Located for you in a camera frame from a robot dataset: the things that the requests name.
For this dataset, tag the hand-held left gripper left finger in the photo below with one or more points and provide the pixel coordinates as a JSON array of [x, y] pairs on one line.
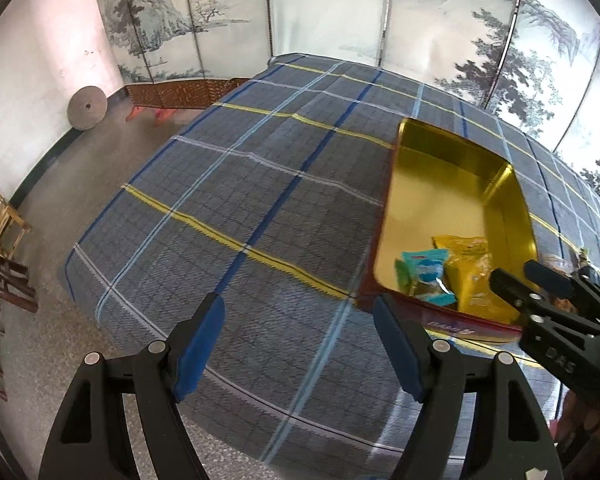
[[200, 340]]

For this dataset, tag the blue snack packet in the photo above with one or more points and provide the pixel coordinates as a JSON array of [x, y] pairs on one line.
[[425, 270]]

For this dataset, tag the grey plaid blanket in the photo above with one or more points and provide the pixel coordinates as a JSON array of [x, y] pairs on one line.
[[260, 200]]

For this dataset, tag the yellow snack packet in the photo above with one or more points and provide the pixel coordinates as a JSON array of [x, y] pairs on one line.
[[472, 275]]

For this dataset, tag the red tin with gold interior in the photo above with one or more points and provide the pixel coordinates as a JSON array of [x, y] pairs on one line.
[[445, 195]]

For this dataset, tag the dark wooden chair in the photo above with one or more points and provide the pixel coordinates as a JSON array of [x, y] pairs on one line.
[[0, 285]]

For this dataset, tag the light wooden folding chair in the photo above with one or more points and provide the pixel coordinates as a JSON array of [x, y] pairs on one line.
[[7, 217]]

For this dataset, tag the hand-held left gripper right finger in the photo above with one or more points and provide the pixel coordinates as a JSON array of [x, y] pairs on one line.
[[395, 340]]

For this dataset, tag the person's right hand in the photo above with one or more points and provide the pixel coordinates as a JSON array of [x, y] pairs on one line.
[[587, 420]]

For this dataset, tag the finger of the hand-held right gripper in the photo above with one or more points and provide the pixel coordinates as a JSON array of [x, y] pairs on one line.
[[517, 292], [547, 277]]

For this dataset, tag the brown lattice wooden panel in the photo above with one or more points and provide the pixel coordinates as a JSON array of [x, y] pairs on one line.
[[180, 92]]

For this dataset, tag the painted folding screen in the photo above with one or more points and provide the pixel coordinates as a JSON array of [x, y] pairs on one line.
[[330, 5]]

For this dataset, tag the round grey millstone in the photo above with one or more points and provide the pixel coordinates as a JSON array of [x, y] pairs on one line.
[[86, 109]]

